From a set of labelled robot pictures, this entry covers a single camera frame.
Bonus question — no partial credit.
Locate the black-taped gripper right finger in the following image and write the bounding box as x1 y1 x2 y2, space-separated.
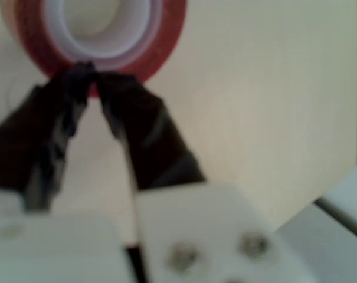
96 71 316 283

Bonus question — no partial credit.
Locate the black-taped gripper left finger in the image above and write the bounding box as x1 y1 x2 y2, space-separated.
0 61 97 212

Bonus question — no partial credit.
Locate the small red tape roll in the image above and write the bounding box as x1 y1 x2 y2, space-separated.
0 0 188 100

